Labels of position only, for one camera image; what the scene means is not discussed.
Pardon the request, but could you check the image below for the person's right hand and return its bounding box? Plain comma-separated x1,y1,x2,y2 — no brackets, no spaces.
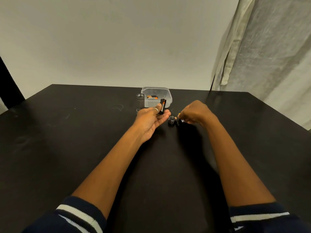
177,100,219,130

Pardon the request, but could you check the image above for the person's left hand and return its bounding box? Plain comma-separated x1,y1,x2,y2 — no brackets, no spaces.
132,103,171,143

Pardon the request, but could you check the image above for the black battery holder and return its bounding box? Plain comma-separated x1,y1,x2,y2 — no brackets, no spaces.
158,98,167,115

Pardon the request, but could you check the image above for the grey metal flashlight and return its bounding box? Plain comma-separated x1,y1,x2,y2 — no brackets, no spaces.
136,93,145,112

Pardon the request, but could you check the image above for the person's left forearm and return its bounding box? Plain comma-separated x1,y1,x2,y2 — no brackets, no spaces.
72,127,146,220

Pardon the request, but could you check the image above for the person's right forearm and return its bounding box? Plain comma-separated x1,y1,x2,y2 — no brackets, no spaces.
206,118,277,208

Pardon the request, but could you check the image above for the clear plastic container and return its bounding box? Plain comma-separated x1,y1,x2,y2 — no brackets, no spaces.
141,86,173,108

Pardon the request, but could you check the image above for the white curtain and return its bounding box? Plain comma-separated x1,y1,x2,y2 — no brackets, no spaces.
210,0,311,131

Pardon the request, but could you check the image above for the navy striped sweater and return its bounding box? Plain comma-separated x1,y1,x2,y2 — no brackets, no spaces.
23,196,311,233

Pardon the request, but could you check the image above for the black door frame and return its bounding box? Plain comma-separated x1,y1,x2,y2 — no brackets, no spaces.
0,55,26,109

